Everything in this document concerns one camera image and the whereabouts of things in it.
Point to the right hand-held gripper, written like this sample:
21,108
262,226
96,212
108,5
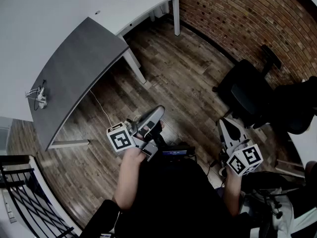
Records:
245,161

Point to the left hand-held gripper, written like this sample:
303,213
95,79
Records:
121,137

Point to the person's right forearm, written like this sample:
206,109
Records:
232,195

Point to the person's left forearm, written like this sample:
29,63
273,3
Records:
128,177

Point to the white desk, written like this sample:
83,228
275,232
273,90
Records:
307,145
62,9

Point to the grey desk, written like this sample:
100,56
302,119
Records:
74,66

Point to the black office chair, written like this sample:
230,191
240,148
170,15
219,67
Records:
247,93
297,103

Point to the black chest-mounted screen device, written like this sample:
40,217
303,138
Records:
178,153

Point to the person's black shirt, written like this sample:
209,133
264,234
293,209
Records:
173,202

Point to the black metal railing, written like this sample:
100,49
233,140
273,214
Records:
10,170

